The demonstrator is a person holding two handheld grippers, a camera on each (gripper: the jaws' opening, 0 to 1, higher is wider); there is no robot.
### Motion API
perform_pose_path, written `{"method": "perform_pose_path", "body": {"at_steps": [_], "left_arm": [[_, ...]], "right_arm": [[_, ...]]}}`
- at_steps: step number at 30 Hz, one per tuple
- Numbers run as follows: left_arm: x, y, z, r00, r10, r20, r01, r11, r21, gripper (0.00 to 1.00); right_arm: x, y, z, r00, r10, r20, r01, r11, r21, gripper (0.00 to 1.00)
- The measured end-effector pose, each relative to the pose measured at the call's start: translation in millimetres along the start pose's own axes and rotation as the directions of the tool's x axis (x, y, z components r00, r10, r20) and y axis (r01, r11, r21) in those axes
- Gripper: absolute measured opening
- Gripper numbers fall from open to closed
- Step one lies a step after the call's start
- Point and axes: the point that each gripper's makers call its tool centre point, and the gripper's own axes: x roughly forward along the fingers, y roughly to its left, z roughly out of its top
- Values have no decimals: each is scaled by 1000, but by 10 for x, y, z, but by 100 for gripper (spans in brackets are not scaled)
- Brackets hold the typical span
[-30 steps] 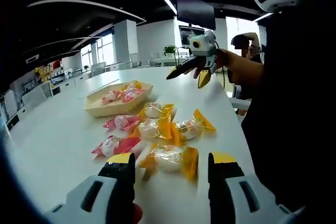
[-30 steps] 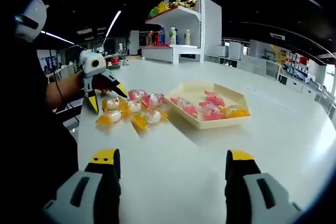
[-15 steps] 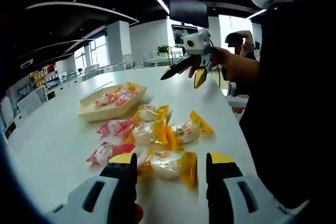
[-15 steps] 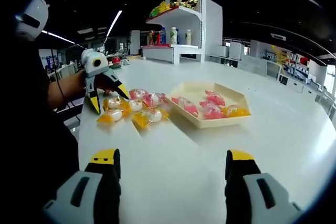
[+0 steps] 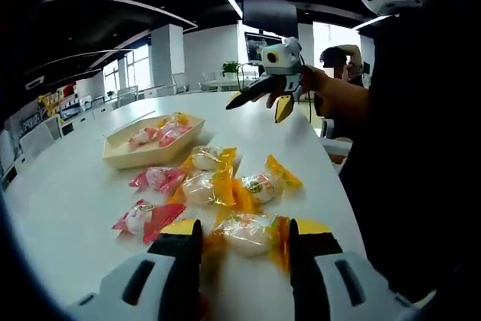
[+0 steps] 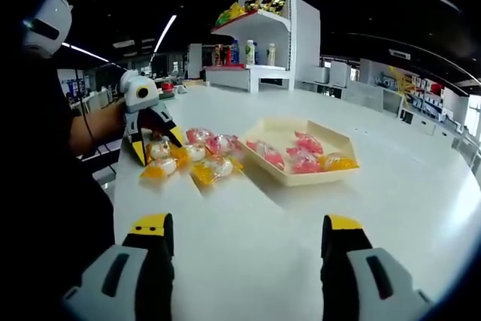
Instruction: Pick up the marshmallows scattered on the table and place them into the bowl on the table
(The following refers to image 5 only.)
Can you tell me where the person in black shirt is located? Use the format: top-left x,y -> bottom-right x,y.
337,0 -> 481,299

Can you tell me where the potted green plant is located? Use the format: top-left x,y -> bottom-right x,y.
220,60 -> 241,81

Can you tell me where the beige hexagonal bowl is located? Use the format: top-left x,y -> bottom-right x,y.
101,112 -> 207,171

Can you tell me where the person's left hand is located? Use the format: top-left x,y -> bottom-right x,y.
198,292 -> 210,321

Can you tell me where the monitor screen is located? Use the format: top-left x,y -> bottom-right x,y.
244,31 -> 283,66

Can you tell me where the yellow lattice stand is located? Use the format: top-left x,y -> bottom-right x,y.
37,93 -> 63,117

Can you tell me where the black hanging panel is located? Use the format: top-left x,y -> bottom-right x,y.
242,0 -> 299,38

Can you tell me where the pink marshmallow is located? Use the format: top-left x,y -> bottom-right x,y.
157,125 -> 192,148
127,127 -> 159,151
111,199 -> 188,244
129,165 -> 188,195

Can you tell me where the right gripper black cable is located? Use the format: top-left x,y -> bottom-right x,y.
298,53 -> 316,125

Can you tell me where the small white table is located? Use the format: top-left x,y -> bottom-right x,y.
201,78 -> 245,92

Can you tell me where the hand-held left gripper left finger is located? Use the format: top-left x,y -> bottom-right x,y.
65,218 -> 204,321

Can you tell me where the yellow marshmallow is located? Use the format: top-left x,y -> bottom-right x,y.
167,170 -> 236,208
182,144 -> 238,176
159,111 -> 192,126
202,212 -> 292,273
229,153 -> 304,213

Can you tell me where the curved ceiling light strip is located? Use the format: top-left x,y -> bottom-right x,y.
41,0 -> 199,32

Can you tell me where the person's right hand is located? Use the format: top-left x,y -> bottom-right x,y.
265,65 -> 328,110

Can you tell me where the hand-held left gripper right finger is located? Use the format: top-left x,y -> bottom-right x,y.
288,217 -> 422,321

